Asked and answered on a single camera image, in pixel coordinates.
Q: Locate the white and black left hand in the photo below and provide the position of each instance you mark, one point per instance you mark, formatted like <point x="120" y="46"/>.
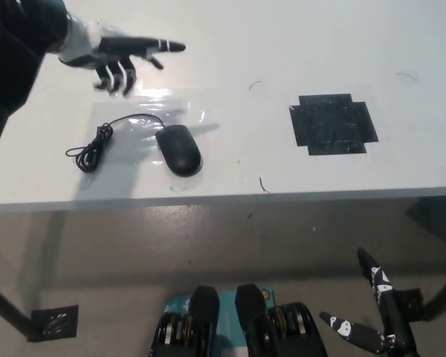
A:
<point x="83" y="42"/>

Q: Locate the white and black right hand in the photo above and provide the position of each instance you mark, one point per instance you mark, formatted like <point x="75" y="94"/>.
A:
<point x="394" y="320"/>

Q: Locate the black computer mouse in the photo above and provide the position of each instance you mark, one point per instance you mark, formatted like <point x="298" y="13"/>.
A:
<point x="180" y="150"/>

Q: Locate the clear plastic sheet under mouse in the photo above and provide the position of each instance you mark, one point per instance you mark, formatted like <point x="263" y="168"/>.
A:
<point x="134" y="148"/>

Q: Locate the teal robot body top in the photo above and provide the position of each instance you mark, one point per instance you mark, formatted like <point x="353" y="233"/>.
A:
<point x="228" y="308"/>

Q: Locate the black floor tape square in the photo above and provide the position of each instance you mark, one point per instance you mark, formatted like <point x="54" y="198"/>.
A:
<point x="410" y="303"/>
<point x="57" y="321"/>

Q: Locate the black table leg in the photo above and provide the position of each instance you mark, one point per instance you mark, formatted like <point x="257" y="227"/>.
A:
<point x="444" y="299"/>
<point x="9" y="310"/>

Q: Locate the black tape patch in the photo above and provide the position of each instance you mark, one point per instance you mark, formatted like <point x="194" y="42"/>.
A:
<point x="332" y="124"/>

